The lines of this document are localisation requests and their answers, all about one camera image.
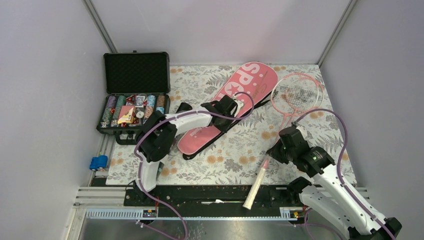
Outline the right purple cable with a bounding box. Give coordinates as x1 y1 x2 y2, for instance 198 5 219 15
293 108 398 240

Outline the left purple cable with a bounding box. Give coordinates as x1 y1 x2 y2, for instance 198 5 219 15
134 92 256 240

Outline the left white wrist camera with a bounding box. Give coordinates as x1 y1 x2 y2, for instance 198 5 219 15
231 95 245 110

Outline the purple cable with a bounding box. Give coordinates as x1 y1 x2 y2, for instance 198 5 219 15
293 108 398 240
134 92 256 240

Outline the pink racket cover bag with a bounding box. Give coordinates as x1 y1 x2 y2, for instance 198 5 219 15
177 61 278 160

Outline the black poker chip case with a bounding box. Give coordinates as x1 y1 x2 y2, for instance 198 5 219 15
96 51 171 145

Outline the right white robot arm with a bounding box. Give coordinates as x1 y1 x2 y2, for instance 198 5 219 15
267 126 402 240

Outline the blue small block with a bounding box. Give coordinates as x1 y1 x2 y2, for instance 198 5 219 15
89 155 108 171

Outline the black shuttlecock tube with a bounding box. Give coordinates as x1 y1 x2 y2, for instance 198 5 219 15
176 102 193 114

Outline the playing card box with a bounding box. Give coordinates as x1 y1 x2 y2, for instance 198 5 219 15
117 105 135 126

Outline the floral patterned table mat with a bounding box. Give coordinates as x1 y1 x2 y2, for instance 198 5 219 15
105 63 357 186

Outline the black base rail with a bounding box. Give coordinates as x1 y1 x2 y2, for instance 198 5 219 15
123 183 307 220

